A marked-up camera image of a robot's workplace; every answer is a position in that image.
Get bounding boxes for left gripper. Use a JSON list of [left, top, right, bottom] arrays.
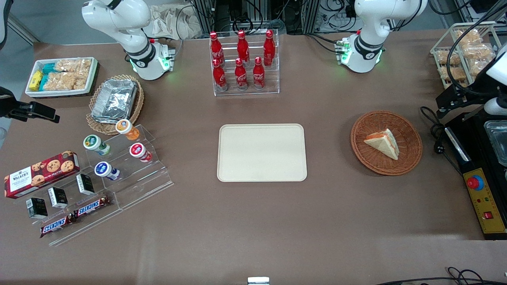
[[436, 72, 494, 118]]

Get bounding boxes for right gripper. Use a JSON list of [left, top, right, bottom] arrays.
[[0, 86, 61, 123]]

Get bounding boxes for triangular sandwich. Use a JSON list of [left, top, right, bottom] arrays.
[[364, 128, 400, 161]]

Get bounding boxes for round brown wicker basket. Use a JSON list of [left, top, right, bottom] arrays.
[[351, 110, 423, 176]]

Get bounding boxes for flat light wicker basket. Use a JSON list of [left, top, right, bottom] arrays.
[[86, 74, 145, 136]]

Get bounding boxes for beige plastic tray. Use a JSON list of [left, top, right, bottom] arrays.
[[217, 123, 308, 182]]

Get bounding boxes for clear bag of fried snacks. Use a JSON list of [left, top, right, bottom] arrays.
[[469, 59, 492, 78], [455, 30, 482, 45], [461, 43, 496, 60], [439, 65, 467, 82], [436, 51, 462, 66]]

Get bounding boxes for yellow snack packet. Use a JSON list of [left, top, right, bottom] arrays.
[[29, 70, 43, 92]]

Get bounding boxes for clear puffed rice snack bag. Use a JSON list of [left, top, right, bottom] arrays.
[[55, 59, 92, 75], [45, 71, 88, 91]]

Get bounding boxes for green lid yogurt cup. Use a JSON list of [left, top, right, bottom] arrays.
[[83, 135, 111, 156]]

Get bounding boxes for white rectangular snack bin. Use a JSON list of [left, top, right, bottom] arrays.
[[25, 57, 99, 98]]

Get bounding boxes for red Walkers cookie box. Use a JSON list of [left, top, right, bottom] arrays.
[[4, 150, 80, 199]]

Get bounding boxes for clear plastic container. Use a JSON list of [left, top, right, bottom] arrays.
[[484, 120, 507, 167]]

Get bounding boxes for stack of foil trays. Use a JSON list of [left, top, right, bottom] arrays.
[[91, 79, 138, 122]]

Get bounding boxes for small black box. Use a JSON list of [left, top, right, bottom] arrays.
[[26, 197, 48, 220], [76, 173, 95, 196], [48, 187, 69, 209]]

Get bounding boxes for orange lid yogurt cup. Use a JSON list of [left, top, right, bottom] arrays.
[[115, 119, 140, 141]]

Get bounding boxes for blue lid yogurt cup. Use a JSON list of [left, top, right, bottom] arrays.
[[94, 161, 120, 181]]

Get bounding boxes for red lid yogurt cup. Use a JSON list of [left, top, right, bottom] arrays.
[[129, 143, 152, 163]]

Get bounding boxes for black sealing machine yellow panel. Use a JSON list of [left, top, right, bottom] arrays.
[[444, 111, 507, 240]]

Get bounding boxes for Snickers chocolate bar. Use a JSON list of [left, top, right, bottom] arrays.
[[40, 216, 76, 238], [73, 196, 112, 219]]

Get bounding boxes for clear acrylic stepped snack stand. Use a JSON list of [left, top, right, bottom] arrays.
[[11, 170, 124, 247]]

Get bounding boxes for clear acrylic stepped yogurt stand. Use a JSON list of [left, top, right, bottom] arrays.
[[81, 125, 174, 211]]

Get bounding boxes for beige crumpled cloth bag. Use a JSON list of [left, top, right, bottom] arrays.
[[145, 4, 203, 40]]

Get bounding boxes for clear acrylic bottle rack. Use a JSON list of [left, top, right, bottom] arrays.
[[209, 28, 280, 97]]

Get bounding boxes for red cola bottle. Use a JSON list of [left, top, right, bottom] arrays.
[[234, 58, 249, 91], [253, 57, 266, 90], [209, 32, 225, 66], [263, 30, 276, 67], [237, 30, 250, 66], [213, 59, 229, 92]]

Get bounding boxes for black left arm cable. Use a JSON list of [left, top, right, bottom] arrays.
[[446, 0, 507, 96]]

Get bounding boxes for white wire rack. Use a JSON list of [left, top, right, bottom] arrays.
[[430, 22, 507, 90]]

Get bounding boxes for black power cable with plug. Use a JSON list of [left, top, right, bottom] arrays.
[[420, 106, 465, 175]]

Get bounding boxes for black cable on floor edge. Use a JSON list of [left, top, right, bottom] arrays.
[[374, 267, 507, 285]]

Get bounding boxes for black aluminium frame with cables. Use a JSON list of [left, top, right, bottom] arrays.
[[189, 0, 357, 35]]

